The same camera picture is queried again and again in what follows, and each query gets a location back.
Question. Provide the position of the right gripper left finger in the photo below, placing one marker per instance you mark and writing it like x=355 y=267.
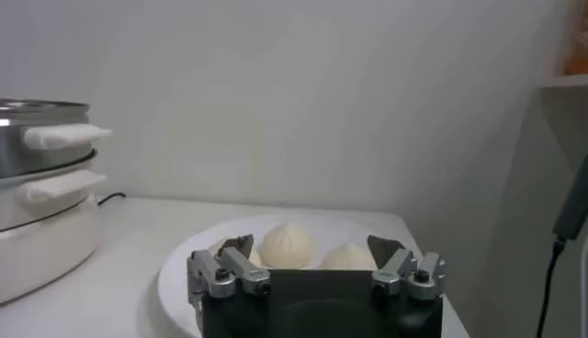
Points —
x=243 y=271

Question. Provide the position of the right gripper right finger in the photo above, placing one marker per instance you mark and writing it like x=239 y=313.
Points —
x=399 y=268

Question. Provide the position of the stainless steel steamer basket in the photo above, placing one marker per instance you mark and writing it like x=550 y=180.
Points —
x=14 y=156

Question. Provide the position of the white round plate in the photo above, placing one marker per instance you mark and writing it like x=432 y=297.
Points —
x=331 y=229

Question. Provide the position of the white electric cooker pot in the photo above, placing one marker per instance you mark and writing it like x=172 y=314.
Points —
x=46 y=257

